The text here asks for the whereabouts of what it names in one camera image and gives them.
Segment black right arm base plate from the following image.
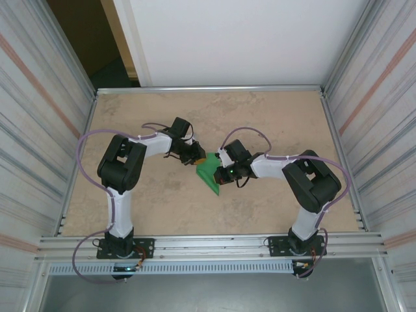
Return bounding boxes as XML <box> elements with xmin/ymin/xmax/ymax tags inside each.
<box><xmin>268</xmin><ymin>235</ymin><xmax>328</xmax><ymax>257</ymax></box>

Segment grey slotted cable duct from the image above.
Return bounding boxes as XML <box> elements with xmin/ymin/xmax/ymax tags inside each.
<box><xmin>47</xmin><ymin>261</ymin><xmax>295</xmax><ymax>276</ymax></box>

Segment white door frame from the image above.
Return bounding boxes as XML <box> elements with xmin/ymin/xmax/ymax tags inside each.
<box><xmin>112</xmin><ymin>0</ymin><xmax>153</xmax><ymax>88</ymax></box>

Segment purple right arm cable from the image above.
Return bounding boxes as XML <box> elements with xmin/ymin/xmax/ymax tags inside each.
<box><xmin>220</xmin><ymin>126</ymin><xmax>352</xmax><ymax>280</ymax></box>

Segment red and yellow wire bundle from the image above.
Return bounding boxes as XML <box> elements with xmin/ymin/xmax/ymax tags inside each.
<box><xmin>134</xmin><ymin>246</ymin><xmax>148</xmax><ymax>271</ymax></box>
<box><xmin>294</xmin><ymin>248</ymin><xmax>319</xmax><ymax>270</ymax></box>

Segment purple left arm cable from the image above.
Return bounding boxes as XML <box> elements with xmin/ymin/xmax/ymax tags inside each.
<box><xmin>73</xmin><ymin>122</ymin><xmax>170</xmax><ymax>285</ymax></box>

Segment long aluminium mounting rail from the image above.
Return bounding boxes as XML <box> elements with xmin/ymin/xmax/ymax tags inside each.
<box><xmin>34</xmin><ymin>231</ymin><xmax>390</xmax><ymax>262</ymax></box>

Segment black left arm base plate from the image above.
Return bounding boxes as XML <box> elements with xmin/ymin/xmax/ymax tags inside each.
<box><xmin>96</xmin><ymin>238</ymin><xmax>155</xmax><ymax>260</ymax></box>

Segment corrugated translucent side panel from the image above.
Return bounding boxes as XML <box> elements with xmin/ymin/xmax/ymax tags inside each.
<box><xmin>324</xmin><ymin>0</ymin><xmax>416</xmax><ymax>312</ymax></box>
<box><xmin>0</xmin><ymin>0</ymin><xmax>97</xmax><ymax>312</ymax></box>

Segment aluminium table side rail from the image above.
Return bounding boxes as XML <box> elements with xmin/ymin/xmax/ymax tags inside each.
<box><xmin>320</xmin><ymin>90</ymin><xmax>370</xmax><ymax>232</ymax></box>
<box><xmin>58</xmin><ymin>92</ymin><xmax>99</xmax><ymax>237</ymax></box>

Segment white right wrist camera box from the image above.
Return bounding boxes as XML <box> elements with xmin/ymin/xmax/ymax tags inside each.
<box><xmin>216</xmin><ymin>148</ymin><xmax>232</xmax><ymax>169</ymax></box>

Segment tan wooden door jamb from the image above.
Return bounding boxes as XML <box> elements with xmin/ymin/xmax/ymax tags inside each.
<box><xmin>100</xmin><ymin>0</ymin><xmax>141</xmax><ymax>87</ymax></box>

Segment green cloth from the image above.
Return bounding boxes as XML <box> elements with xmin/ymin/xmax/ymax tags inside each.
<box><xmin>196</xmin><ymin>151</ymin><xmax>222</xmax><ymax>197</ymax></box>

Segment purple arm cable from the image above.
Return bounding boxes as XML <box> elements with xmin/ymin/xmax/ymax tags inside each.
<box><xmin>220</xmin><ymin>126</ymin><xmax>352</xmax><ymax>280</ymax></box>
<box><xmin>73</xmin><ymin>122</ymin><xmax>170</xmax><ymax>285</ymax></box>

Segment aluminium table edge rail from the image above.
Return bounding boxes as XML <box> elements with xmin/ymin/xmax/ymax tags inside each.
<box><xmin>96</xmin><ymin>84</ymin><xmax>327</xmax><ymax>96</ymax></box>

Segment aluminium corner post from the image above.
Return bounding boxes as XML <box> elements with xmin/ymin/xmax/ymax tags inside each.
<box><xmin>324</xmin><ymin>0</ymin><xmax>383</xmax><ymax>94</ymax></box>
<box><xmin>35</xmin><ymin>0</ymin><xmax>98</xmax><ymax>95</ymax></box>

